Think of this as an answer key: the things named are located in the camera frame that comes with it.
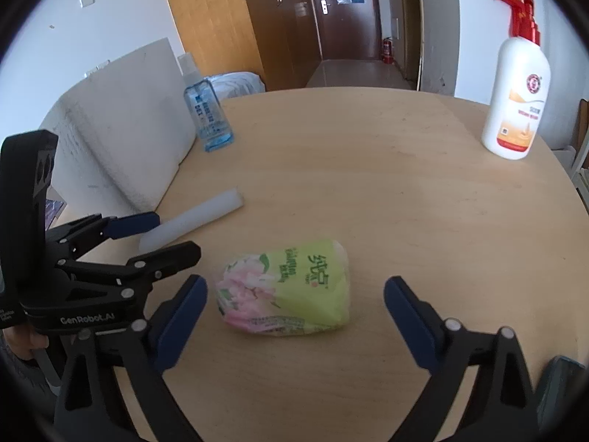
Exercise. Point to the person's left hand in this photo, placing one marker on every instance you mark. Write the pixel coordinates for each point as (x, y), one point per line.
(27, 344)

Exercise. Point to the red fire extinguisher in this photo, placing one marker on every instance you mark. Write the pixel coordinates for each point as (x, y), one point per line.
(388, 50)

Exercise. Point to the white wall switch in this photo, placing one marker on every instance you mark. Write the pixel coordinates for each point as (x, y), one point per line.
(86, 1)

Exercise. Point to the dark teal object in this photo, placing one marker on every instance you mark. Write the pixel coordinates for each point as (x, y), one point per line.
(563, 391)

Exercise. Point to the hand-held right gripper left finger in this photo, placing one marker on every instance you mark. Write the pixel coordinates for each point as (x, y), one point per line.
(184, 313)

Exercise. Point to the wooden door frame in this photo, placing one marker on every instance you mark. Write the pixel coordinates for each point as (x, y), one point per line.
(412, 23)

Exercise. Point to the brown entrance door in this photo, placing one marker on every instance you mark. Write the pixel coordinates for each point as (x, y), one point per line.
(345, 27)

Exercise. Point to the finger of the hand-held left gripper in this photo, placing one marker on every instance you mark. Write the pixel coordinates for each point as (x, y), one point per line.
(179, 253)
(135, 223)

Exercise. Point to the wooden wardrobe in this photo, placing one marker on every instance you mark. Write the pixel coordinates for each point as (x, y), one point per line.
(211, 18)

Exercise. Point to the white foam board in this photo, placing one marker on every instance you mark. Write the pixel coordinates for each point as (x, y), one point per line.
(124, 119)

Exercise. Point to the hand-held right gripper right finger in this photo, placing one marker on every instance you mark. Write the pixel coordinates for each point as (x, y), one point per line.
(409, 317)

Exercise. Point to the green tissue pack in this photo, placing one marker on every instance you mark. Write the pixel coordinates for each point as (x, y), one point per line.
(294, 290)

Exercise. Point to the white lotion bottle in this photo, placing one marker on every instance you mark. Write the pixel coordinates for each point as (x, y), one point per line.
(517, 101)

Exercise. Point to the clear blue spray bottle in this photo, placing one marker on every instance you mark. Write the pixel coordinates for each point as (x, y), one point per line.
(209, 115)

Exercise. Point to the white foam bar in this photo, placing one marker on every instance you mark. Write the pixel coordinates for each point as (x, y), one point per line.
(193, 218)

